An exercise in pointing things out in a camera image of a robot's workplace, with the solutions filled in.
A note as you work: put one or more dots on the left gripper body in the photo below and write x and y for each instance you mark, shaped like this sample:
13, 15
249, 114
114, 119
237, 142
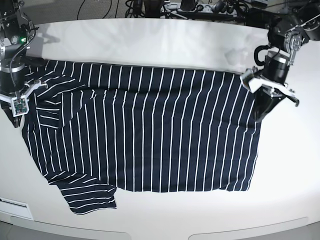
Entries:
276, 67

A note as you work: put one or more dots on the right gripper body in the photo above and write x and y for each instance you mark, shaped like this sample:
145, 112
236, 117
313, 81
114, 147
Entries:
15, 82

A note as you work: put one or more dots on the navy white striped T-shirt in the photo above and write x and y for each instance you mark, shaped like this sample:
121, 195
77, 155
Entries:
96, 128

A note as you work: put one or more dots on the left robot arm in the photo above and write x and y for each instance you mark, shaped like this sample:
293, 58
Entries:
286, 35

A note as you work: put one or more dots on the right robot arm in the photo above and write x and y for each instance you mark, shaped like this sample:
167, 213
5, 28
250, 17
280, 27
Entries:
17, 32

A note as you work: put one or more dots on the black box on right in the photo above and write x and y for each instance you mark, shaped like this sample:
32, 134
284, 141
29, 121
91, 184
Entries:
258, 18

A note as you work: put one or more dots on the white label sticker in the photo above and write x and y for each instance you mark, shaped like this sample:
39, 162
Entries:
15, 208

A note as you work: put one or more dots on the white power strip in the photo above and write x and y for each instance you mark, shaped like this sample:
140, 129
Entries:
220, 7

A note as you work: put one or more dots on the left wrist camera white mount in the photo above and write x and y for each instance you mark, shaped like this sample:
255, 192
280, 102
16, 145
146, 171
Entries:
252, 81

